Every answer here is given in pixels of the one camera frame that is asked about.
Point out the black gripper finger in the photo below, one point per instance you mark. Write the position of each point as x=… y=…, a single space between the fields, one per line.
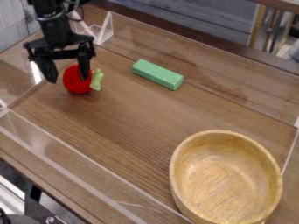
x=85 y=54
x=46 y=67

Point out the wooden bowl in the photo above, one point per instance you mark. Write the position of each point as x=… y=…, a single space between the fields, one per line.
x=224 y=178

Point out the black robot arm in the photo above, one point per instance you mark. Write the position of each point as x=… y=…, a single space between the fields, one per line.
x=49 y=8

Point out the green rectangular block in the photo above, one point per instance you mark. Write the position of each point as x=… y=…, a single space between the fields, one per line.
x=157 y=74

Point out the wooden chair in background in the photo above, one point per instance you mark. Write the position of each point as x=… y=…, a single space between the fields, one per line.
x=273 y=17

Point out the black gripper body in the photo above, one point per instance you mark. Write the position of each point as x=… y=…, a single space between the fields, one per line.
x=60 y=43

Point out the clear acrylic corner bracket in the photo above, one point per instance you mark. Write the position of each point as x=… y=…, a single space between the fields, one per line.
x=100 y=32

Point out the red plush fruit green leaf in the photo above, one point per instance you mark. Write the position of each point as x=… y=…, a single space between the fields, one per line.
x=78 y=86

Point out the clear acrylic tray wall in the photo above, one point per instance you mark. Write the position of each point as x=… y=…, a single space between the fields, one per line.
x=96 y=149

